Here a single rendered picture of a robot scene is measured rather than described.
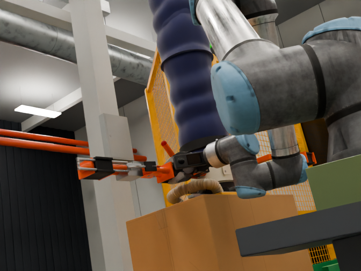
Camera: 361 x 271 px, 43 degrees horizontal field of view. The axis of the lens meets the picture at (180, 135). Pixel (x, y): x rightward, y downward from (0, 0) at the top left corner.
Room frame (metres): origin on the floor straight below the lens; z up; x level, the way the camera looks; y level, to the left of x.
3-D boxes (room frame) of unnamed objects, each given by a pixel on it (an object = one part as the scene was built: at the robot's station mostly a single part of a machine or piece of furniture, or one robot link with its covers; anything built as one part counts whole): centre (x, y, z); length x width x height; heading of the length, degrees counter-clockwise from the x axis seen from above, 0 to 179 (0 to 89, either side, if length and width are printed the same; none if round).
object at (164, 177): (1.68, 0.06, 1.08); 0.10 x 0.08 x 0.06; 51
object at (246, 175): (1.48, -0.20, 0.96); 0.12 x 0.09 x 0.12; 90
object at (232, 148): (1.48, -0.18, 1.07); 0.12 x 0.09 x 0.10; 51
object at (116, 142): (2.77, 0.40, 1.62); 0.20 x 0.05 x 0.30; 141
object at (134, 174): (1.51, 0.19, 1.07); 0.07 x 0.07 x 0.04; 51
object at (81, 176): (1.41, 0.28, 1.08); 0.08 x 0.07 x 0.05; 141
